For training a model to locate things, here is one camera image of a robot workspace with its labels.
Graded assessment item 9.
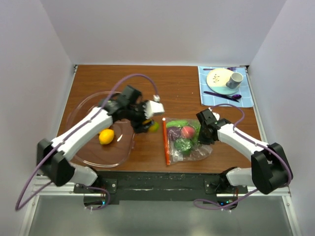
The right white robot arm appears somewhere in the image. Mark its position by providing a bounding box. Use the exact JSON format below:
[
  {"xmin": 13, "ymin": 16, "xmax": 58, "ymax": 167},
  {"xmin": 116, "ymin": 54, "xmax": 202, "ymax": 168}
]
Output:
[{"xmin": 196, "ymin": 108, "xmax": 293, "ymax": 195}]

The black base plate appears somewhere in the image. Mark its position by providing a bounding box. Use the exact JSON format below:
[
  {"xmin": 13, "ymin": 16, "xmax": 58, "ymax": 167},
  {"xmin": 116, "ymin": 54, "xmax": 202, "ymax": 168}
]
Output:
[{"xmin": 73, "ymin": 170, "xmax": 249, "ymax": 205}]

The green fake pepper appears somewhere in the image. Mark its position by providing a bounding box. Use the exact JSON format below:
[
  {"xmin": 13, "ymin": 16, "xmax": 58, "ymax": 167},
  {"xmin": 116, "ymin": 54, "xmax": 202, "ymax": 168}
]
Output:
[{"xmin": 174, "ymin": 138, "xmax": 193, "ymax": 155}]

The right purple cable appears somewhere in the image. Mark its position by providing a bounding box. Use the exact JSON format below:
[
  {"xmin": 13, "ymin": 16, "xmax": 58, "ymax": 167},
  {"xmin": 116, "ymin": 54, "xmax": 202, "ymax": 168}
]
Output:
[{"xmin": 193, "ymin": 103, "xmax": 294, "ymax": 210}]

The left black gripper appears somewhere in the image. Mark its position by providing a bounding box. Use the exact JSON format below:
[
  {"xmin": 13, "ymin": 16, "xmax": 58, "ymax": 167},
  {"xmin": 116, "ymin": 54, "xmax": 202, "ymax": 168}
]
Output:
[{"xmin": 125, "ymin": 100, "xmax": 155, "ymax": 134}]

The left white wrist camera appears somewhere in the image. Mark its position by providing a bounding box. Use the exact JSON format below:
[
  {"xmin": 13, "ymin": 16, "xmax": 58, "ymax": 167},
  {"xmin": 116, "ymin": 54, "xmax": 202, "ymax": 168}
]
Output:
[{"xmin": 144, "ymin": 100, "xmax": 165, "ymax": 119}]

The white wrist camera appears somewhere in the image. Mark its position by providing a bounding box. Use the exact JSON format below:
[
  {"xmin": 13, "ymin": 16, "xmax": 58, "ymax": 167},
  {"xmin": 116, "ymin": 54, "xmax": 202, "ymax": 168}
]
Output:
[
  {"xmin": 144, "ymin": 100, "xmax": 165, "ymax": 119},
  {"xmin": 208, "ymin": 107, "xmax": 220, "ymax": 120}
]

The cream floral plate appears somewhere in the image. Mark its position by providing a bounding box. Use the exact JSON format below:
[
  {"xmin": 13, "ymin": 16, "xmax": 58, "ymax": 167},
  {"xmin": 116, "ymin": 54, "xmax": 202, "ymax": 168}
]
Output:
[{"xmin": 206, "ymin": 68, "xmax": 238, "ymax": 95}]

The purple spoon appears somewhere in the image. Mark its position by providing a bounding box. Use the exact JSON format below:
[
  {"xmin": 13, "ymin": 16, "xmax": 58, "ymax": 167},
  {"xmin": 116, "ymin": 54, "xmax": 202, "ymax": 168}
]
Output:
[{"xmin": 223, "ymin": 94, "xmax": 242, "ymax": 100}]

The purple fake onion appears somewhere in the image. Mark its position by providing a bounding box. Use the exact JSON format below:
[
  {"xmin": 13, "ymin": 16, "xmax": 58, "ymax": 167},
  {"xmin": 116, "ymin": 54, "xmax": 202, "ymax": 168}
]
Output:
[{"xmin": 166, "ymin": 126, "xmax": 182, "ymax": 141}]

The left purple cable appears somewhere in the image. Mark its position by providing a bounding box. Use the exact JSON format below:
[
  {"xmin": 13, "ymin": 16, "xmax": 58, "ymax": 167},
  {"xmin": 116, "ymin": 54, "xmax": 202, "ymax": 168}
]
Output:
[{"xmin": 15, "ymin": 73, "xmax": 160, "ymax": 211}]

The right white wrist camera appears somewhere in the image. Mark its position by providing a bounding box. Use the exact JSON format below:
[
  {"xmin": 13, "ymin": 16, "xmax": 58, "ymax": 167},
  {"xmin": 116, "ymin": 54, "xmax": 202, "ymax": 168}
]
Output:
[{"xmin": 208, "ymin": 107, "xmax": 220, "ymax": 120}]

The grey white mug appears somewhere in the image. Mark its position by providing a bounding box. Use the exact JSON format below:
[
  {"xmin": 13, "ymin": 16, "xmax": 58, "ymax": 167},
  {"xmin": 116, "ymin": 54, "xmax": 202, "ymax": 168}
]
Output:
[{"xmin": 225, "ymin": 72, "xmax": 243, "ymax": 89}]

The clear zip top bag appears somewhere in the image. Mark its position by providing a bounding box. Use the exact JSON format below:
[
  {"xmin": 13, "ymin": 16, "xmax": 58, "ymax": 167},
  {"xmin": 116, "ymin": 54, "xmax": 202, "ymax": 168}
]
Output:
[{"xmin": 162, "ymin": 118, "xmax": 212, "ymax": 165}]

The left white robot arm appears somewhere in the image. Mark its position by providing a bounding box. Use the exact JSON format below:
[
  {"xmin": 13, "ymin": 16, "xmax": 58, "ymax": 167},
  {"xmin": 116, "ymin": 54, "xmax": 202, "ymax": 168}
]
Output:
[{"xmin": 36, "ymin": 86, "xmax": 164, "ymax": 193}]

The yellow fake lemon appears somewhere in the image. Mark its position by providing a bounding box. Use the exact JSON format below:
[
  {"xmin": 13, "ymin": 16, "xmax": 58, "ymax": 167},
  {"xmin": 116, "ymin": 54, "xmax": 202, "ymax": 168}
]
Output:
[{"xmin": 98, "ymin": 129, "xmax": 115, "ymax": 145}]

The clear plastic bowl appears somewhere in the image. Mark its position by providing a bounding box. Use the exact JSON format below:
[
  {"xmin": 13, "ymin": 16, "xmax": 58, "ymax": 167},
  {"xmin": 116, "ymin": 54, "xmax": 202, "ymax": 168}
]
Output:
[{"xmin": 65, "ymin": 91, "xmax": 134, "ymax": 169}]

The pink fake peach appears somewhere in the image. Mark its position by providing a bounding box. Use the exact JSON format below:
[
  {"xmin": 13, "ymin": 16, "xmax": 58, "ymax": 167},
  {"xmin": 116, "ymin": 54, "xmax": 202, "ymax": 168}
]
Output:
[{"xmin": 181, "ymin": 126, "xmax": 195, "ymax": 139}]

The orange fake fruit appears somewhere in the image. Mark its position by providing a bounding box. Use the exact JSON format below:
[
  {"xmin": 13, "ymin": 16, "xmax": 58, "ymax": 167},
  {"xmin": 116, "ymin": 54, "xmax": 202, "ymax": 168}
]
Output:
[{"xmin": 142, "ymin": 119, "xmax": 159, "ymax": 132}]

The blue checkered cloth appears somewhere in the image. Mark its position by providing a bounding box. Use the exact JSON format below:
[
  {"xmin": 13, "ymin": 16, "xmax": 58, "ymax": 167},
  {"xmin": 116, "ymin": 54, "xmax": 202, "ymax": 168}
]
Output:
[{"xmin": 197, "ymin": 66, "xmax": 253, "ymax": 108}]

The purple cable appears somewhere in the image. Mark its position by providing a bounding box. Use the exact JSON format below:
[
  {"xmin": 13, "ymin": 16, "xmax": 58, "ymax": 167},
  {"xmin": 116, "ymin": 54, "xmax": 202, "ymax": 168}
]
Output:
[
  {"xmin": 193, "ymin": 103, "xmax": 294, "ymax": 210},
  {"xmin": 15, "ymin": 73, "xmax": 160, "ymax": 211}
]

